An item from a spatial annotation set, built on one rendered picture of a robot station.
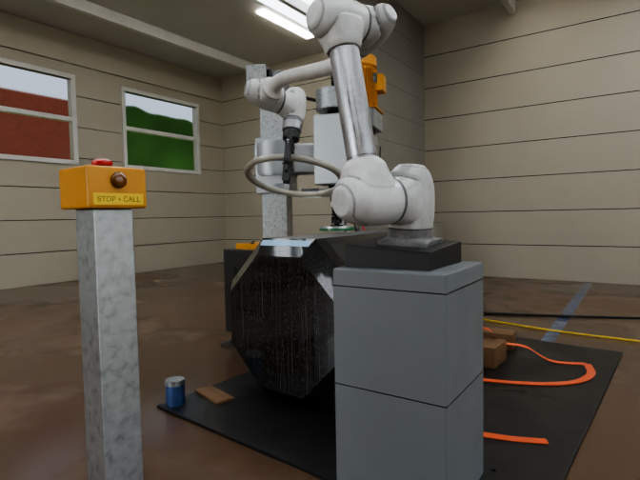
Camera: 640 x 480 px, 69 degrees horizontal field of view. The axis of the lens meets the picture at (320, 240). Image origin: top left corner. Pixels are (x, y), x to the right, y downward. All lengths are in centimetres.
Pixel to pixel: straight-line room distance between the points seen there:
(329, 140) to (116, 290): 203
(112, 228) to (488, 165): 688
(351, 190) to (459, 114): 645
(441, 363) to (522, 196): 606
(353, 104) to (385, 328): 72
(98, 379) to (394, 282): 88
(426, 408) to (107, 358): 95
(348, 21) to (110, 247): 104
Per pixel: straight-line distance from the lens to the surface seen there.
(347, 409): 169
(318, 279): 220
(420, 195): 157
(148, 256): 925
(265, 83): 205
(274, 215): 348
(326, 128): 284
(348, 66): 159
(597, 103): 743
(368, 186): 142
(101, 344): 101
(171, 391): 260
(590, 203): 729
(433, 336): 146
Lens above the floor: 98
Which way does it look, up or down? 3 degrees down
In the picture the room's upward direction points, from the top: 1 degrees counter-clockwise
